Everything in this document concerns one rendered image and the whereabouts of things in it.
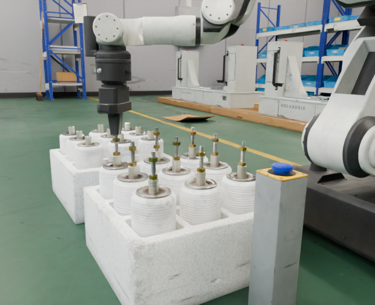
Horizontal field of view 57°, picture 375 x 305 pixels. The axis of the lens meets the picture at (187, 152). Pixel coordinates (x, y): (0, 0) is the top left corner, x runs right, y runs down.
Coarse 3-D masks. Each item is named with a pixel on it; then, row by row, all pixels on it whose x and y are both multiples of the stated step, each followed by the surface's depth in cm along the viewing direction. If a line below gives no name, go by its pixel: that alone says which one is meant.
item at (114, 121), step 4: (108, 116) 90; (112, 116) 89; (116, 116) 89; (120, 116) 90; (108, 120) 90; (112, 120) 90; (116, 120) 89; (112, 124) 90; (116, 124) 89; (112, 128) 90; (116, 128) 90; (112, 132) 90; (116, 132) 90
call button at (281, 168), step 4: (272, 164) 67; (276, 164) 67; (280, 164) 67; (284, 164) 67; (288, 164) 67; (272, 168) 67; (276, 168) 66; (280, 168) 65; (284, 168) 65; (288, 168) 65; (292, 168) 66; (276, 172) 66; (280, 172) 66; (284, 172) 66; (288, 172) 66
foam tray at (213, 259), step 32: (96, 192) 94; (96, 224) 88; (128, 224) 78; (224, 224) 75; (96, 256) 92; (128, 256) 68; (160, 256) 68; (192, 256) 73; (224, 256) 77; (128, 288) 70; (160, 288) 70; (192, 288) 74; (224, 288) 79
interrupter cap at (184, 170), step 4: (164, 168) 90; (168, 168) 91; (184, 168) 91; (188, 168) 91; (164, 172) 87; (168, 172) 87; (172, 172) 87; (176, 172) 88; (180, 172) 87; (184, 172) 87; (188, 172) 87
